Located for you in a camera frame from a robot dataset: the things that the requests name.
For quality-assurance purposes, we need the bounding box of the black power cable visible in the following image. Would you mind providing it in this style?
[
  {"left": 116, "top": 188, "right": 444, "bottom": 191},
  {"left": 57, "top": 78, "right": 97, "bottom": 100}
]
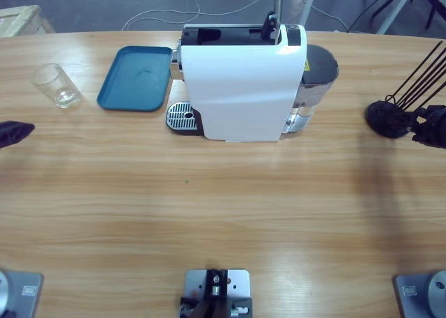
[{"left": 346, "top": 0, "right": 398, "bottom": 33}]

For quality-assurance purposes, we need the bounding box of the clear drinking glass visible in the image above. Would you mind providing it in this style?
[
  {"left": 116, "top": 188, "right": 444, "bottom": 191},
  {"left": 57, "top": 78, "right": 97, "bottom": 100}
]
[{"left": 31, "top": 63, "right": 82, "bottom": 109}]

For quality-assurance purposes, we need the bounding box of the black capsule holder with rods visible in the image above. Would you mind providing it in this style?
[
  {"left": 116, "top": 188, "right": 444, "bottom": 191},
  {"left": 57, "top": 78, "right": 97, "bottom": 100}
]
[{"left": 364, "top": 41, "right": 446, "bottom": 140}]

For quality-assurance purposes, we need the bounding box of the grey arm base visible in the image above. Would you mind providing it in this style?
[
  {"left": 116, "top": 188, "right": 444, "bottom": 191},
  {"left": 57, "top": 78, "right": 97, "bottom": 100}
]
[
  {"left": 392, "top": 269, "right": 446, "bottom": 318},
  {"left": 0, "top": 268, "right": 45, "bottom": 318}
]

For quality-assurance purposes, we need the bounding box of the white metal frame leg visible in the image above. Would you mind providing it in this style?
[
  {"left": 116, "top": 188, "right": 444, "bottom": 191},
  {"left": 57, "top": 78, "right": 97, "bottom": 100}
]
[
  {"left": 298, "top": 0, "right": 320, "bottom": 26},
  {"left": 377, "top": 0, "right": 419, "bottom": 36}
]

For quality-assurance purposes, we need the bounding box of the wooden crate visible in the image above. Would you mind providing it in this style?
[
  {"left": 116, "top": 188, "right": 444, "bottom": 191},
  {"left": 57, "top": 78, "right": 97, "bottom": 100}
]
[{"left": 0, "top": 4, "right": 56, "bottom": 39}]

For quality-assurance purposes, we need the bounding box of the grey camera mount plate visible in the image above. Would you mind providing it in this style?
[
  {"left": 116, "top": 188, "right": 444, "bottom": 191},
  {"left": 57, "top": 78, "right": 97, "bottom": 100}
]
[{"left": 179, "top": 268, "right": 254, "bottom": 318}]

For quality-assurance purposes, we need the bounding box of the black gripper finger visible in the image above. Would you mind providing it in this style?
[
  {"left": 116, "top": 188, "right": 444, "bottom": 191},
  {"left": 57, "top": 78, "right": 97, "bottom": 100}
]
[
  {"left": 412, "top": 123, "right": 446, "bottom": 148},
  {"left": 416, "top": 105, "right": 446, "bottom": 123},
  {"left": 0, "top": 121, "right": 36, "bottom": 150}
]

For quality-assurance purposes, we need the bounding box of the water tank with black lid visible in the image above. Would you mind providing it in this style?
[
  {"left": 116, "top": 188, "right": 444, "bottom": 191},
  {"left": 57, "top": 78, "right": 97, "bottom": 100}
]
[{"left": 291, "top": 44, "right": 339, "bottom": 119}]

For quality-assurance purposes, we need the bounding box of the white capsule coffee machine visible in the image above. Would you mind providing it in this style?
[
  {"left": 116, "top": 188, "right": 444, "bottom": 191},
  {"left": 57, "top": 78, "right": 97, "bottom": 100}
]
[{"left": 165, "top": 24, "right": 309, "bottom": 144}]

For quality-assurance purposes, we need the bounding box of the white floor cable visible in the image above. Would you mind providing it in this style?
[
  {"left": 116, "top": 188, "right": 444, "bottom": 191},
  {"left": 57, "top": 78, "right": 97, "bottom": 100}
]
[{"left": 121, "top": 0, "right": 349, "bottom": 32}]

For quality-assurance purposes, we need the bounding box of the silver coffee machine lever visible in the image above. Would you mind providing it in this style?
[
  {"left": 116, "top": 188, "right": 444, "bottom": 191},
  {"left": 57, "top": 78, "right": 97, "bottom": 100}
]
[{"left": 259, "top": 0, "right": 284, "bottom": 42}]

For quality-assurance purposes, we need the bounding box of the black metal chair frame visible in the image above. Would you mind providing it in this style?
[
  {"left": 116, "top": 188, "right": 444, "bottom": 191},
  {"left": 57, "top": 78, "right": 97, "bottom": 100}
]
[{"left": 364, "top": 0, "right": 446, "bottom": 29}]

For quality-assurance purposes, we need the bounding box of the blue plastic tray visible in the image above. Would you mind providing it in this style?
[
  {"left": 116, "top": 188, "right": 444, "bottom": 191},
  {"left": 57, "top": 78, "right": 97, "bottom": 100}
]
[{"left": 96, "top": 45, "right": 174, "bottom": 113}]

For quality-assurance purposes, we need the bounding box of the metal drip tray grate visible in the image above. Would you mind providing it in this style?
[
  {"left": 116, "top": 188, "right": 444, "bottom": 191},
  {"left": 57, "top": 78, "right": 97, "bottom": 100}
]
[{"left": 166, "top": 101, "right": 198, "bottom": 130}]

